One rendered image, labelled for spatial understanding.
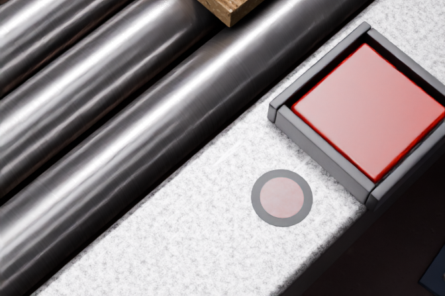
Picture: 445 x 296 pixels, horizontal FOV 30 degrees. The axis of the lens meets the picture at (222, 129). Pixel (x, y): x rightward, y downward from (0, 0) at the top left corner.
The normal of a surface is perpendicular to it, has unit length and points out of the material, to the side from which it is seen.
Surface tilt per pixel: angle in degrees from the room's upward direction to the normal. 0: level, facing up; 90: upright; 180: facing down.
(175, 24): 41
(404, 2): 0
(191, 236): 0
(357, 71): 0
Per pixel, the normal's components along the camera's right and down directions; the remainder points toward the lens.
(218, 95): 0.47, 0.07
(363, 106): 0.03, -0.46
